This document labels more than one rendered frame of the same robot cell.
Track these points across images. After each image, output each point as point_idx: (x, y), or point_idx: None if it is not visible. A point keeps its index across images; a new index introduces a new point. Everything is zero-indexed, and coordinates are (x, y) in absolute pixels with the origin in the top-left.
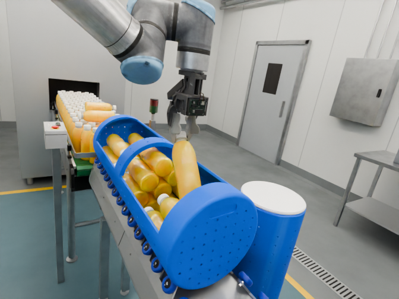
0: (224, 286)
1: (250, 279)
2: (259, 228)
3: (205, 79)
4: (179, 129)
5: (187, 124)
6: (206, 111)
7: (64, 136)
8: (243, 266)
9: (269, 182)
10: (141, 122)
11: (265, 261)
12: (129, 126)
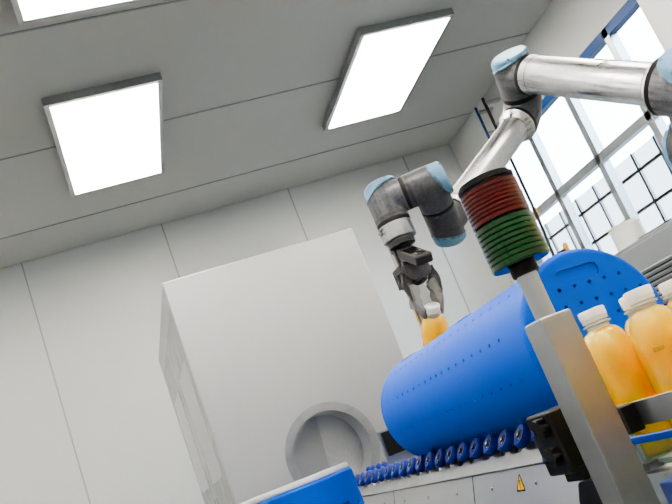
0: None
1: (408, 462)
2: (346, 503)
3: (391, 254)
4: (431, 297)
5: (419, 296)
6: (398, 286)
7: None
8: None
9: (258, 496)
10: (509, 287)
11: None
12: (558, 291)
